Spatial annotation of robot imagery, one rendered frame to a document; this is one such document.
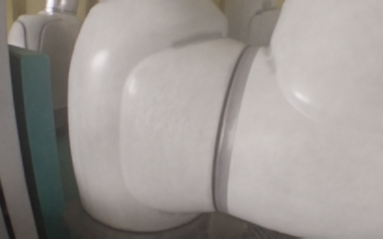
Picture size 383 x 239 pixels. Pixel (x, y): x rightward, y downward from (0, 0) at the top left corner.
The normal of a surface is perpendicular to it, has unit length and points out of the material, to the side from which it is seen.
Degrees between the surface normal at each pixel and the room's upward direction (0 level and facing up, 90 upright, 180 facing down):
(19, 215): 90
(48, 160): 90
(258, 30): 89
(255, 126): 69
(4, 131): 90
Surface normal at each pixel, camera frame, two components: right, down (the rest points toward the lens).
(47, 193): 0.68, 0.26
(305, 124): -0.37, -0.19
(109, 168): -0.22, 0.30
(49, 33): 0.66, -0.07
